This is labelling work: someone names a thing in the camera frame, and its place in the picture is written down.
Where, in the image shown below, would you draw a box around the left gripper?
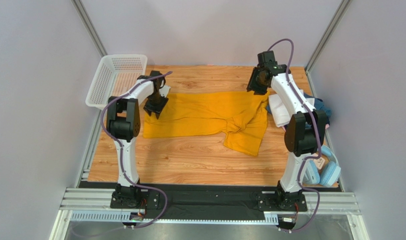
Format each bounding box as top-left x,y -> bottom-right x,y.
143,92 -> 169,118

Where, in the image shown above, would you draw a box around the yellow t-shirt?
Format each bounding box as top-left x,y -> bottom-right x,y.
143,91 -> 269,157

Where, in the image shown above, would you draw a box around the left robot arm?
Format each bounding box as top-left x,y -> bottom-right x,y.
101,70 -> 170,205

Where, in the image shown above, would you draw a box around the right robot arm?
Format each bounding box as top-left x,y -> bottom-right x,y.
247,50 -> 327,202

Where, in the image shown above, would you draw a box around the white t-shirt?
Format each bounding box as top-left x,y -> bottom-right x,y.
268,90 -> 306,128

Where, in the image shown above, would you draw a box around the white plastic basket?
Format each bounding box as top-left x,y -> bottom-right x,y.
85,54 -> 148,110

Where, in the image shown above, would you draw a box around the blue t-shirt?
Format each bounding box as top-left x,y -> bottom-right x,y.
304,93 -> 332,125

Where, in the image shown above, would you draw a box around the pink item inside headphones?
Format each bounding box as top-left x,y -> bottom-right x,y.
313,157 -> 326,171

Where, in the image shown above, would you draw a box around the light blue headphones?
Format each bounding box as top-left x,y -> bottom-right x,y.
303,145 -> 341,188

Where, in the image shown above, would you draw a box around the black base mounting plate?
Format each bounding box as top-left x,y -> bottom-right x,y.
110,184 -> 312,221

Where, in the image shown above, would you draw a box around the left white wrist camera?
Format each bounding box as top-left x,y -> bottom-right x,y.
159,85 -> 171,98

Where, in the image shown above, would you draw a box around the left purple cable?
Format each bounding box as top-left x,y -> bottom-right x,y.
100,70 -> 173,229

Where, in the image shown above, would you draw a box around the purple cable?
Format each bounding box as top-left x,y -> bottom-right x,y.
267,38 -> 323,233
100,70 -> 173,229

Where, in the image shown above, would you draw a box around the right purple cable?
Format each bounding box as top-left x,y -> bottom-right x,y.
267,38 -> 323,233

